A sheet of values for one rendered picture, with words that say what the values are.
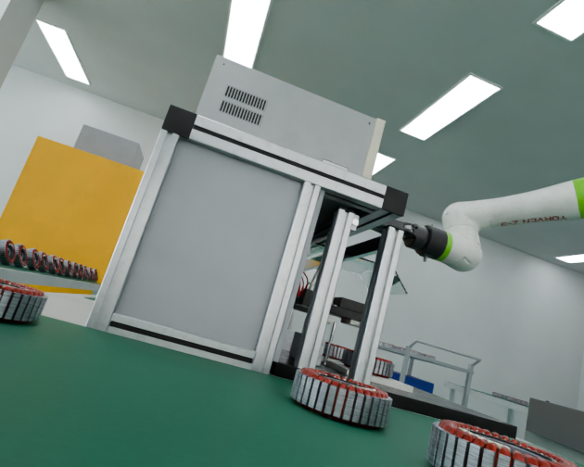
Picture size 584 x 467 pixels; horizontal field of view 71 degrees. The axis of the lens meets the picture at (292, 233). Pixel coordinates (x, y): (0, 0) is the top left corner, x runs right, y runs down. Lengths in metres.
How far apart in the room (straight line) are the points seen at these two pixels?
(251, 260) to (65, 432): 0.48
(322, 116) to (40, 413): 0.78
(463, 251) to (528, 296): 7.31
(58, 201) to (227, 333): 4.03
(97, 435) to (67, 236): 4.31
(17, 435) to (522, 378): 8.38
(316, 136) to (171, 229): 0.39
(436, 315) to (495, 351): 1.27
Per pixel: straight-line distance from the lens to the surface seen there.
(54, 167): 4.72
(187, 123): 0.71
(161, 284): 0.67
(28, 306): 0.54
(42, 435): 0.23
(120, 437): 0.25
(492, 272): 8.11
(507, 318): 8.26
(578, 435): 1.14
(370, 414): 0.46
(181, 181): 0.69
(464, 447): 0.36
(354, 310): 0.91
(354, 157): 0.91
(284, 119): 0.89
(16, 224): 4.68
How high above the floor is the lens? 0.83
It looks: 13 degrees up
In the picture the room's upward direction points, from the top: 16 degrees clockwise
